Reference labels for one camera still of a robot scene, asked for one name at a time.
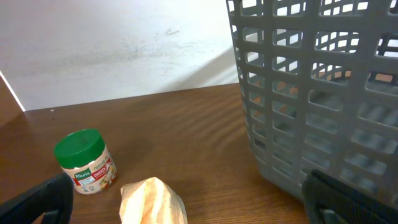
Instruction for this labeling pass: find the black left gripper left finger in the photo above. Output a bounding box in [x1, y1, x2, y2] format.
[1, 174, 73, 224]

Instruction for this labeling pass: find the green lid Knorr jar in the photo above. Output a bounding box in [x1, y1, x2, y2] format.
[54, 129, 118, 195]

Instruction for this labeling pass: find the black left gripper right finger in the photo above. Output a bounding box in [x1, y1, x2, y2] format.
[302, 169, 397, 223]

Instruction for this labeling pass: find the grey plastic lattice basket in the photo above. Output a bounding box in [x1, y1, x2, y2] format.
[226, 0, 397, 207]

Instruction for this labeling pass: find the beige powder plastic bag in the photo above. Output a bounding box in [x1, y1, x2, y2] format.
[119, 177, 188, 224]

